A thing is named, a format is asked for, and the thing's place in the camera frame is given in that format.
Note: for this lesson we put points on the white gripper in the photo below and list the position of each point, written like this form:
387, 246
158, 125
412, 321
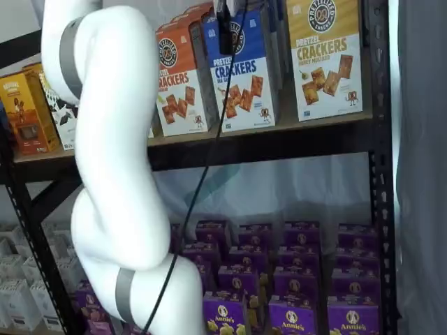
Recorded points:
234, 4

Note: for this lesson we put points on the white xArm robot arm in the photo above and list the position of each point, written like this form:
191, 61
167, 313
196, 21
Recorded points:
115, 139

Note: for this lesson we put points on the orange pretzel crackers box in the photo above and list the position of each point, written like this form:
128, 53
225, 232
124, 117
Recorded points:
195, 15
178, 87

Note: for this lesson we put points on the blue pretzel crackers box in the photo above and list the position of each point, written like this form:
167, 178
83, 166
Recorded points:
258, 80

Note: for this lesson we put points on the yellow pretzel crackers box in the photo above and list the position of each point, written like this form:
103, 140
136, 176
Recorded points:
324, 70

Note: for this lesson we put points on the wooden shelf board under crackers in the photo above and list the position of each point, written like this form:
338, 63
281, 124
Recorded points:
279, 130

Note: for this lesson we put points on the black and white cow box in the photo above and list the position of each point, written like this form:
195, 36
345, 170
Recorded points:
64, 118

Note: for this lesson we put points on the yellow snack box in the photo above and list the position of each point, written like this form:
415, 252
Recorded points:
33, 70

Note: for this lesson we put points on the black metal shelf rack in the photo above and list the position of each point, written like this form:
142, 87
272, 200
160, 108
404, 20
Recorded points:
380, 174

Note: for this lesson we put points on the purple Annie's snack box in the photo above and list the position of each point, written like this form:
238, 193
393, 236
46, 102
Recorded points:
358, 259
297, 282
302, 234
356, 284
295, 317
299, 257
255, 236
352, 319
200, 253
358, 236
248, 257
92, 307
237, 279
223, 314
213, 231

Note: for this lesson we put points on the brown orange snack box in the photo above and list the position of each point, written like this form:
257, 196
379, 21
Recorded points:
24, 115

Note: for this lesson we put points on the white backdrop sheet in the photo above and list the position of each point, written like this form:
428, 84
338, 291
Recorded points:
279, 188

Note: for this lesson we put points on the white side curtain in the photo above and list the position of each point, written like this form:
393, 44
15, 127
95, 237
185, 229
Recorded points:
422, 174

